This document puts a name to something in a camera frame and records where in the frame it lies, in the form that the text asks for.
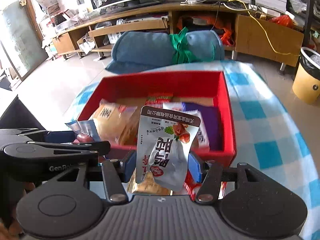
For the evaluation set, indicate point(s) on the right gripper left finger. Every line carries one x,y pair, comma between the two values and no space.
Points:
107,180

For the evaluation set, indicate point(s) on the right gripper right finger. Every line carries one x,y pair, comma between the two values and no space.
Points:
210,174

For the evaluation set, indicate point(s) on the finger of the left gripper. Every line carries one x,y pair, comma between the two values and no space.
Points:
33,134
49,151

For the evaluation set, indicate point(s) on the pink sausages vacuum pack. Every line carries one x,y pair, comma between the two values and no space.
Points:
85,127

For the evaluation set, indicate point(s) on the red Trolli candy bag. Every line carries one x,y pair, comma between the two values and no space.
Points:
192,187

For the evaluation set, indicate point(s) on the round yellow bun packet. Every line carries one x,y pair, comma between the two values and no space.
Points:
112,120

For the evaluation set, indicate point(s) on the yellow crispy noodle packet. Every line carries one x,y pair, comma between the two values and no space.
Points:
130,133

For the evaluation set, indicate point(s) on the gold foil snack packet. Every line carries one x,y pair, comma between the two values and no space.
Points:
147,186

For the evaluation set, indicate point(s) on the white Kaprons wafer packet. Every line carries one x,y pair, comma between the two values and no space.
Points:
201,140

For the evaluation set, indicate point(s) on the white duck snack pouch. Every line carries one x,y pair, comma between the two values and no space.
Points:
164,141

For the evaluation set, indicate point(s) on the purple foil snack packet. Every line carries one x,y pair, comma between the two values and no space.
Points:
211,121

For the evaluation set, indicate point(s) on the long red snack packet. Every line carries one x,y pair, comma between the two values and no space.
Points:
158,99

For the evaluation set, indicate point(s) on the white spicy gluten strip packet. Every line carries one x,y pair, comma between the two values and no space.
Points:
174,106

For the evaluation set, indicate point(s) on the person left hand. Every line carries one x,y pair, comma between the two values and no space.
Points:
11,193

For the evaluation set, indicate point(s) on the blue checkered tablecloth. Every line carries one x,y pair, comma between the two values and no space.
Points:
266,135

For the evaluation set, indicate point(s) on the red cardboard box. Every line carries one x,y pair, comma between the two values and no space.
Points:
202,87

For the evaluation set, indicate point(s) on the blue rolled cushion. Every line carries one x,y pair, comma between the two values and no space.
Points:
137,51

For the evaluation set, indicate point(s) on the green ribbon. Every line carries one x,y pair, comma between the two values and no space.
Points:
182,53

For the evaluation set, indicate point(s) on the yellow trash bin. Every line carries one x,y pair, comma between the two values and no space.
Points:
306,82

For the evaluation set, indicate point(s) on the wooden TV cabinet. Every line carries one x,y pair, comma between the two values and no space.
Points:
253,35

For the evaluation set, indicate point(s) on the orange plastic bag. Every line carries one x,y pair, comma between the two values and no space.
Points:
222,26

